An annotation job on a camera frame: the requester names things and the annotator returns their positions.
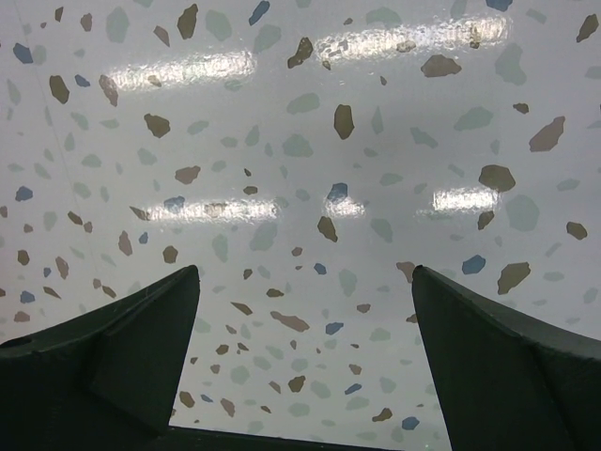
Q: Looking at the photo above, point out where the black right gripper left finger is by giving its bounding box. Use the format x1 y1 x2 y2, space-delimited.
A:
1 266 200 450

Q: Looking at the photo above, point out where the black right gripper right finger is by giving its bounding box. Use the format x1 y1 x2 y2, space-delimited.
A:
411 266 600 450

